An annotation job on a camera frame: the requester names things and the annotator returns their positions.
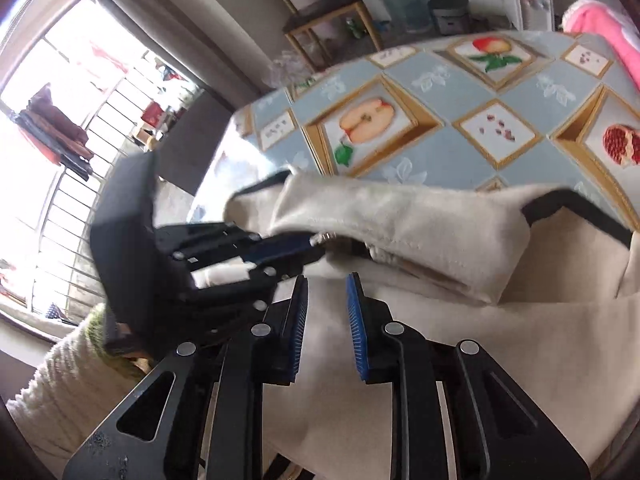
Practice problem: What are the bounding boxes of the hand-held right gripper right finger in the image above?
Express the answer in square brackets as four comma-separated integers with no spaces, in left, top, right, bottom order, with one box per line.
[346,272,591,480]

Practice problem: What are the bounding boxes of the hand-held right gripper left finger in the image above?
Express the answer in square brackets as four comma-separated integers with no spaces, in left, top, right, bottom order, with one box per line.
[62,275,310,480]

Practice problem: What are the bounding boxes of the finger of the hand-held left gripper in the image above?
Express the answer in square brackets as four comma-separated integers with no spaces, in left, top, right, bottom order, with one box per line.
[192,265,281,346]
[156,221,326,268]

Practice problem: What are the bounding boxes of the cream jacket with black trim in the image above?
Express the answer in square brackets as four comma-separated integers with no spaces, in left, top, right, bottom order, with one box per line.
[192,170,640,480]

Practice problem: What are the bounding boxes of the person's left forearm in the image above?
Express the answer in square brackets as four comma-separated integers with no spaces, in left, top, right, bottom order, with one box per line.
[7,302,161,466]

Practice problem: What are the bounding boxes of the hanging brown clothes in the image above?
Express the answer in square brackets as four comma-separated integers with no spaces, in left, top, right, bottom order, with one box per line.
[15,85,96,181]

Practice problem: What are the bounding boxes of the metal window railing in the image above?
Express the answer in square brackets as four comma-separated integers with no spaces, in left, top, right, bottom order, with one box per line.
[0,85,201,321]

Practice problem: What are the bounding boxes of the grey cabinet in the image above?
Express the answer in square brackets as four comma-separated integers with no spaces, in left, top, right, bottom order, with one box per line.
[150,89,236,196]

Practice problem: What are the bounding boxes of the clear plastic bag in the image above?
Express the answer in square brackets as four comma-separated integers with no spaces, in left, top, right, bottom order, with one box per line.
[270,50,321,86]

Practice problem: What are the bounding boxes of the fruit print tablecloth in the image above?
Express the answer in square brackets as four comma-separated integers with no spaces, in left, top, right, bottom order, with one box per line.
[190,30,640,241]

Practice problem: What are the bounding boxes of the grey curtain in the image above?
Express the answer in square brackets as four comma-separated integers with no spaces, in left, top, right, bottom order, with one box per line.
[65,0,281,111]

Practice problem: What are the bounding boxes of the wooden chair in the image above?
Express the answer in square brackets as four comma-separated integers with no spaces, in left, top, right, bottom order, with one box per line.
[262,0,383,73]

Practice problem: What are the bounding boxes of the blue water jug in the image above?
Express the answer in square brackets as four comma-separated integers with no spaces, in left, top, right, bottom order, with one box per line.
[387,0,431,33]

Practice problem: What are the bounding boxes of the white water dispenser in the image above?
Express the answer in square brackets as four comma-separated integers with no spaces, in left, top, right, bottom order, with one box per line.
[502,0,556,31]

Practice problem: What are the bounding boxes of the pink floral blanket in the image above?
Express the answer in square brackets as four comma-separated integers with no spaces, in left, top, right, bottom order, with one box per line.
[562,0,640,86]

